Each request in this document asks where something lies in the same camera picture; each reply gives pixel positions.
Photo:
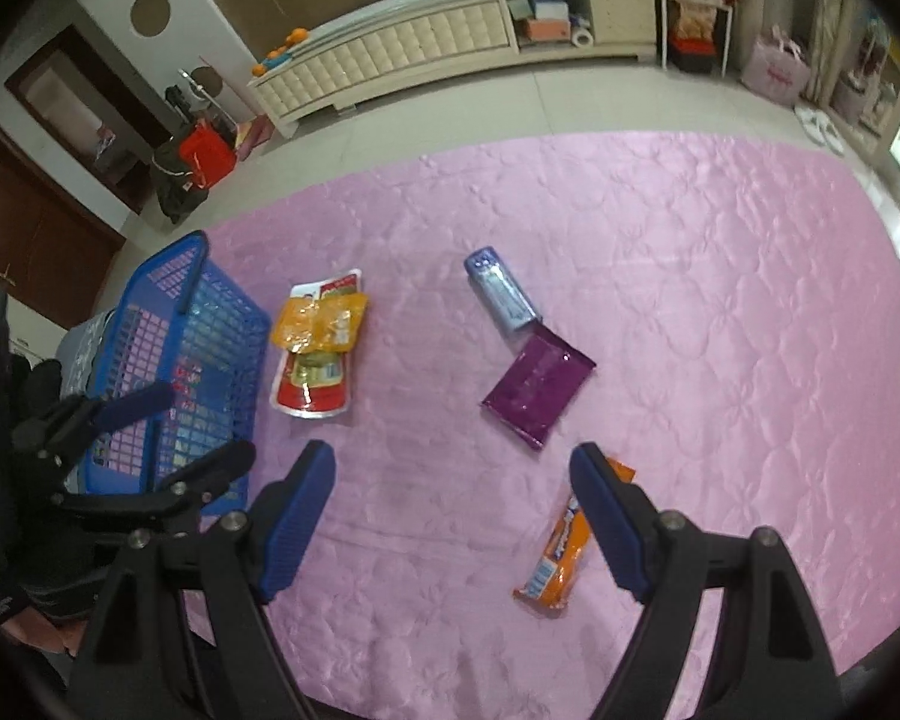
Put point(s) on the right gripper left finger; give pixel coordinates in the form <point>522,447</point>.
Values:
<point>271,539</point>

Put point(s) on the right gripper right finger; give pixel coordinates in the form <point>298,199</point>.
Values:
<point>644,548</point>

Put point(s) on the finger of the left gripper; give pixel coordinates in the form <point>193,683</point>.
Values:
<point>71,426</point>
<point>176,504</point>

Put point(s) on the orange cookie bar wrapper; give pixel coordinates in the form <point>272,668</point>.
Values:
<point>546,590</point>

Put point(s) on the red pickled vegetable pouch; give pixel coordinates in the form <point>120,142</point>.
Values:
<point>316,386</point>

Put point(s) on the purple snack packet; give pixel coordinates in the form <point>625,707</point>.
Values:
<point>538,386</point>

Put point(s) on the orange snack pouch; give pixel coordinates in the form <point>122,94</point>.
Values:
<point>319,325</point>

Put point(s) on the blue-grey roll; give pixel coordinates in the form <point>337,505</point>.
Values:
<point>500,292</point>

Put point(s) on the left hand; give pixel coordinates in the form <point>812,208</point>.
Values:
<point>29,627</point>

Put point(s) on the grey embroidered chair cover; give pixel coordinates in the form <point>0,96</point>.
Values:
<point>79,352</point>

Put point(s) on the blue plastic basket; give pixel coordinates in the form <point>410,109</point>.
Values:
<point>184,321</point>

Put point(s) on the dark wooden door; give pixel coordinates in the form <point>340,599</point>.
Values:
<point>55,256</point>

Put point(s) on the pink quilted tablecloth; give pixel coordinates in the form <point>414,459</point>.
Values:
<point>741,301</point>

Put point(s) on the black bag on floor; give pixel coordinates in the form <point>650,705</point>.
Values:
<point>178,190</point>

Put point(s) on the red shopping bag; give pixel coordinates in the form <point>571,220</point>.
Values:
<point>207,155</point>

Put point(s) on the white slippers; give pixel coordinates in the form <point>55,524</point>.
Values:
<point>820,129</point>

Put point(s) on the oranges on cabinet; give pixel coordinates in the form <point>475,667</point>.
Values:
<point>282,53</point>

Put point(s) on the pink gift bag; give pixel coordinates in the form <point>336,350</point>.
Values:
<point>776,69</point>

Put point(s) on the white tv cabinet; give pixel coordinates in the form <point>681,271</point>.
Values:
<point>395,45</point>

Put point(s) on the white metal shelf rack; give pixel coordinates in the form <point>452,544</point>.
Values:
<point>694,36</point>

